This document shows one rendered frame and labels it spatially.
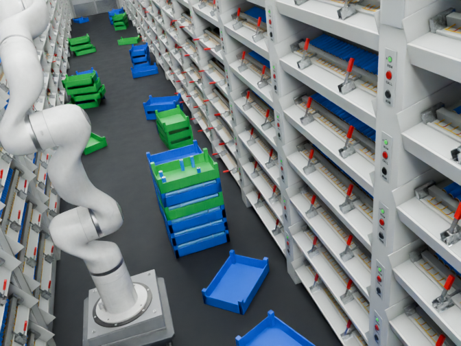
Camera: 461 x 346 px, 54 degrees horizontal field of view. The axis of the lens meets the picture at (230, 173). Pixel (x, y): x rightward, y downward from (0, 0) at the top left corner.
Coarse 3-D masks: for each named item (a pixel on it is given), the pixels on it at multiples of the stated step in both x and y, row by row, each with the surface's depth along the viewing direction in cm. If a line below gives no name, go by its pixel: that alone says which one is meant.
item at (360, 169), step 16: (288, 96) 166; (288, 112) 165; (304, 112) 160; (304, 128) 152; (320, 128) 148; (336, 128) 144; (320, 144) 143; (336, 144) 138; (336, 160) 135; (352, 160) 129; (352, 176) 129; (368, 176) 120; (368, 192) 122
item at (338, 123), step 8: (304, 96) 164; (312, 104) 157; (320, 112) 152; (328, 112) 149; (328, 120) 148; (336, 120) 143; (344, 128) 138; (344, 136) 137; (352, 136) 135; (360, 136) 132; (360, 144) 132; (368, 144) 127
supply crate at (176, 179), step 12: (204, 156) 237; (156, 168) 233; (168, 168) 235; (180, 168) 237; (192, 168) 235; (204, 168) 234; (216, 168) 222; (156, 180) 219; (168, 180) 228; (180, 180) 218; (192, 180) 220; (204, 180) 222
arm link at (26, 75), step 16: (0, 48) 118; (16, 48) 114; (32, 48) 118; (16, 64) 111; (32, 64) 113; (16, 80) 111; (32, 80) 112; (16, 96) 113; (32, 96) 113; (16, 112) 113; (0, 128) 116; (16, 128) 114; (16, 144) 116; (32, 144) 117
